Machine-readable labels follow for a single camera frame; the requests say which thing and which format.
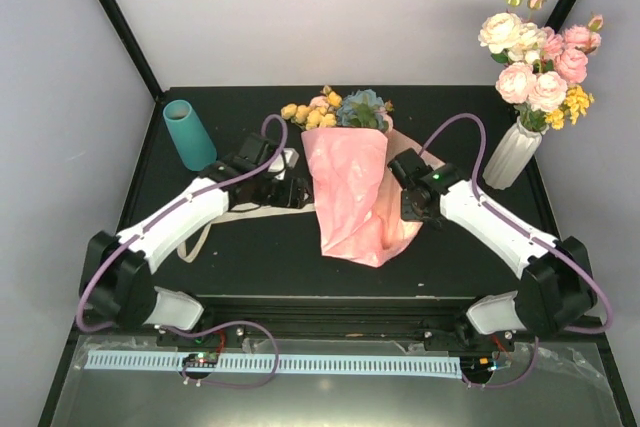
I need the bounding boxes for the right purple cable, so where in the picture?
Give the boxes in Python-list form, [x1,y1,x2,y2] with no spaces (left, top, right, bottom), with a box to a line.
[417,112,615,391]

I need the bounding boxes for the left small circuit board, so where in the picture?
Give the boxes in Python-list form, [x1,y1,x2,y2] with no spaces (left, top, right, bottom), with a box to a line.
[182,352,219,368]

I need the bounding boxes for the white ribbed vase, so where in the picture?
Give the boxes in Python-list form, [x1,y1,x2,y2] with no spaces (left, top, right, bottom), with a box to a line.
[483,119,547,190]

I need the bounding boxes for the black aluminium rail base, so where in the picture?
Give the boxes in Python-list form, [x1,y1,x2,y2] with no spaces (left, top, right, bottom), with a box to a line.
[155,295,516,349]

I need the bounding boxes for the right small circuit board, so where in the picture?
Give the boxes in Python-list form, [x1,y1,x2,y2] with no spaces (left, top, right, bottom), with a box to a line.
[460,357,512,374]

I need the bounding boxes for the small circuit board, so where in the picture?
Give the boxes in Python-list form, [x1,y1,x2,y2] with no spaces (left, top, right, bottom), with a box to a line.
[460,357,512,374]
[182,352,219,368]

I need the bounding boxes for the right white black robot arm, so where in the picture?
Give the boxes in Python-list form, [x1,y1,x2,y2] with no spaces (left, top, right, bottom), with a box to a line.
[388,151,597,350]

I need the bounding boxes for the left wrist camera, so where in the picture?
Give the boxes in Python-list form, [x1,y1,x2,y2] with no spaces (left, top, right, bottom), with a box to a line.
[267,148,299,180]

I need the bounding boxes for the pink wrapping paper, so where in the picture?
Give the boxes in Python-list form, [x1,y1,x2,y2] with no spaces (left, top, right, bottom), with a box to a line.
[301,127,422,268]

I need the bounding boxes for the cream printed ribbon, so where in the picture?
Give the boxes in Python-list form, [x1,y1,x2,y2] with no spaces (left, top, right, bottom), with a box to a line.
[176,202,315,263]

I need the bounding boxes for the yellow and blue flower bunch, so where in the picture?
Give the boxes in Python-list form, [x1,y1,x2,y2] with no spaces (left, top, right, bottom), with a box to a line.
[280,85,394,134]

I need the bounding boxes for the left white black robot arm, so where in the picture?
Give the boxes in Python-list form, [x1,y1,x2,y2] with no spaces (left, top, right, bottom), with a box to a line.
[76,134,312,346]

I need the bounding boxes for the left black frame post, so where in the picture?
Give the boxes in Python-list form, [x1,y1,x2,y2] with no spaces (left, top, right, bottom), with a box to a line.
[98,0,164,101]

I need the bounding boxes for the light blue slotted cable duct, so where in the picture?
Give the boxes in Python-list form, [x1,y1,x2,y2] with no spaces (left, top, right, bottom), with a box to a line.
[84,350,462,380]

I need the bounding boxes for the teal conical vase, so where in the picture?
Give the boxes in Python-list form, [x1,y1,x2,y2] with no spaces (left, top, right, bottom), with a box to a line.
[163,100,217,172]

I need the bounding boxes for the pink and white rose bouquet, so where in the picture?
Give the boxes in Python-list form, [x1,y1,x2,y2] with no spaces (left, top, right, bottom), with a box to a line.
[478,0,604,133]

